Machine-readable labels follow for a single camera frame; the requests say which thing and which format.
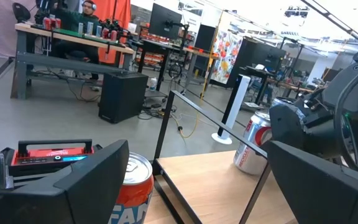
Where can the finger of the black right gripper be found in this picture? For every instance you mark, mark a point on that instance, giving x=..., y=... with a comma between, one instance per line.
x=287, y=130

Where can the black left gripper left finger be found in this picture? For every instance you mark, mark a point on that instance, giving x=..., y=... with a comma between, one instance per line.
x=57, y=202

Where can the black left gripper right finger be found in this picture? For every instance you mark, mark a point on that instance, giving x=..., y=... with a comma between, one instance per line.
x=322, y=199

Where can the silver Diet Coke can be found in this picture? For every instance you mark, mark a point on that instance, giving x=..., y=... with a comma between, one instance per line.
x=250, y=155

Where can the orange Fanta can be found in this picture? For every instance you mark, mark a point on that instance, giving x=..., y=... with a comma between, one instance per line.
x=135, y=189

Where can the red black portable radio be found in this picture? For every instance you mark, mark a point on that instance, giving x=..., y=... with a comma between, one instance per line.
x=42, y=154

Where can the white tower fan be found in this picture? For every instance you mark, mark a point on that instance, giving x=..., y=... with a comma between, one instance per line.
x=236, y=102

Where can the large black monitor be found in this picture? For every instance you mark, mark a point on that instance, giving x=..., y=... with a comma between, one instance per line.
x=269, y=56

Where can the floral printed cloth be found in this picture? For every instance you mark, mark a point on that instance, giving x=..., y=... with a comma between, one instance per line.
x=227, y=56

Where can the black computer tower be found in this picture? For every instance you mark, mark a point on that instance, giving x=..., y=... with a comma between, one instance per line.
x=123, y=96

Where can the wooden workbench with grey legs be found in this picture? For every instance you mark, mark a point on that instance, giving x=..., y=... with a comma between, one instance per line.
x=73, y=63

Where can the white plastic bottle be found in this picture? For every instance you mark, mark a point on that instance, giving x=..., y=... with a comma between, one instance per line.
x=153, y=84

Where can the black desk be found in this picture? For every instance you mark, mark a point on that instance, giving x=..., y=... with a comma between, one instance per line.
x=157, y=45

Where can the black computer monitor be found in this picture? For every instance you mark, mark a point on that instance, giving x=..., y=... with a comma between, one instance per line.
x=165, y=20

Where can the person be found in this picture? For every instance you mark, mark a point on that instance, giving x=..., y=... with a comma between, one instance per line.
x=73, y=18

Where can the black office chair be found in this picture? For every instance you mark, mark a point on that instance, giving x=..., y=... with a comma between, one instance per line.
x=22, y=12

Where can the orange curtain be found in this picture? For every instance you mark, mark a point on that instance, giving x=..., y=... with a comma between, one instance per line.
x=123, y=9

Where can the metal frame bracket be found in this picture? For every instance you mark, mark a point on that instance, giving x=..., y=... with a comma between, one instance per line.
x=0, y=174

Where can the wooden shelf with black frame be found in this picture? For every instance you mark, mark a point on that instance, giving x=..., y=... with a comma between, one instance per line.
x=216, y=189

